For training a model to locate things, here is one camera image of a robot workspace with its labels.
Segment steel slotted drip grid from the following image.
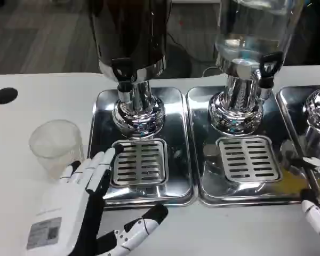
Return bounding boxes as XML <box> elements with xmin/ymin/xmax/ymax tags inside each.
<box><xmin>110</xmin><ymin>138</ymin><xmax>168</xmax><ymax>187</ymax></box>
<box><xmin>215</xmin><ymin>135</ymin><xmax>283</xmax><ymax>184</ymax></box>

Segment clear ribbed glass cup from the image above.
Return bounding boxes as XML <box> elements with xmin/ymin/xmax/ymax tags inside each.
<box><xmin>28</xmin><ymin>119</ymin><xmax>84</xmax><ymax>182</ymax></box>

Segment clear drink dispenser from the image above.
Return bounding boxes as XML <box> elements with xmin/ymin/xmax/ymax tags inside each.
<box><xmin>207</xmin><ymin>0</ymin><xmax>301</xmax><ymax>137</ymax></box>

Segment black tap lever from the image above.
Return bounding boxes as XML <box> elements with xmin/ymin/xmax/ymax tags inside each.
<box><xmin>258</xmin><ymin>52</ymin><xmax>284</xmax><ymax>89</ymax></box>
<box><xmin>111</xmin><ymin>57</ymin><xmax>134</xmax><ymax>92</ymax></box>

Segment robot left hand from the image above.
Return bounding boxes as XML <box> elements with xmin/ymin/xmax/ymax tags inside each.
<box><xmin>25</xmin><ymin>146</ymin><xmax>169</xmax><ymax>256</ymax></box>

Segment chrome dispenser stand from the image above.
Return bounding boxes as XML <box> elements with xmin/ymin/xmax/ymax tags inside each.
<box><xmin>302</xmin><ymin>79</ymin><xmax>320</xmax><ymax>162</ymax></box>

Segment black round floor base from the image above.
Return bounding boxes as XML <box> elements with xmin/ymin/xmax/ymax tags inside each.
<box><xmin>159</xmin><ymin>42</ymin><xmax>193</xmax><ymax>78</ymax></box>

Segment steel drip tray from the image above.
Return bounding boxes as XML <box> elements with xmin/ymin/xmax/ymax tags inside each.
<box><xmin>185</xmin><ymin>85</ymin><xmax>311</xmax><ymax>208</ymax></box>
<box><xmin>86</xmin><ymin>87</ymin><xmax>196</xmax><ymax>211</ymax></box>
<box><xmin>276</xmin><ymin>85</ymin><xmax>320</xmax><ymax>206</ymax></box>

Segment dark drink dispenser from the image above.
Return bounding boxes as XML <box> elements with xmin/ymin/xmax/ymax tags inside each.
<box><xmin>87</xmin><ymin>0</ymin><xmax>169</xmax><ymax>140</ymax></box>

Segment black round table grommet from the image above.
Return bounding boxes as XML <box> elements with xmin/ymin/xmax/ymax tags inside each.
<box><xmin>0</xmin><ymin>87</ymin><xmax>19</xmax><ymax>105</ymax></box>

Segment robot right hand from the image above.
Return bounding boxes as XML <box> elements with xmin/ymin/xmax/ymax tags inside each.
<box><xmin>290</xmin><ymin>156</ymin><xmax>320</xmax><ymax>256</ymax></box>

